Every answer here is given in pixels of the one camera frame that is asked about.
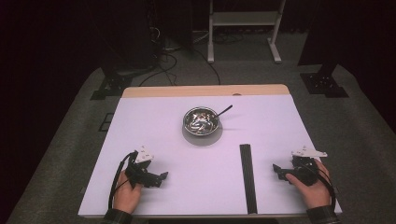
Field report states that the dark equipment cabinet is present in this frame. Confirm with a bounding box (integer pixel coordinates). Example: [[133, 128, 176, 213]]
[[152, 0, 194, 52]]

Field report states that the black floor cable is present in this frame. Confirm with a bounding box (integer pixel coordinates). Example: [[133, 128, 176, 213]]
[[138, 50, 179, 88], [192, 48, 222, 86]]

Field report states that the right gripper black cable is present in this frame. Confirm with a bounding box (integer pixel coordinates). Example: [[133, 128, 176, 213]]
[[306, 161, 338, 213]]

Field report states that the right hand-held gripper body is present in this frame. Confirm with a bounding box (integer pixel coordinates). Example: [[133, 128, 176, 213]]
[[288, 146, 329, 187]]

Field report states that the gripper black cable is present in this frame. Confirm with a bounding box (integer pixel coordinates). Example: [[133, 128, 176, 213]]
[[107, 150, 138, 213], [306, 161, 338, 213]]

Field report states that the black spoon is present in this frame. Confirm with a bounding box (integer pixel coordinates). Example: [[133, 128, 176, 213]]
[[211, 104, 233, 123]]

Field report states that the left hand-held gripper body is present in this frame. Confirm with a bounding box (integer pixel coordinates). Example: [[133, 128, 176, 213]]
[[124, 145, 162, 189]]

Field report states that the white metal stand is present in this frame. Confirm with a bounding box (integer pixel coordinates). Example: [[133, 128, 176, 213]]
[[206, 0, 287, 64]]

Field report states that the person's right hand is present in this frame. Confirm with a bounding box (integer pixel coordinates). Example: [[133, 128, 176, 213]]
[[285, 159, 332, 209]]

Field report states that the person's left hand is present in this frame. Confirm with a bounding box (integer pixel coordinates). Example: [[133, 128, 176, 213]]
[[113, 170, 144, 215]]

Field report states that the round metal bowl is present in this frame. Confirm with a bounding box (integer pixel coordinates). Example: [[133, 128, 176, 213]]
[[182, 106, 220, 137]]

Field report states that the black stand base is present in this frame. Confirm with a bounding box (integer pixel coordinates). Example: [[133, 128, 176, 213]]
[[90, 66, 134, 101], [299, 62, 349, 99]]

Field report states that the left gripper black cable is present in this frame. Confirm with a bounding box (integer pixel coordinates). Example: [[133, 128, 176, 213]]
[[107, 150, 138, 213]]

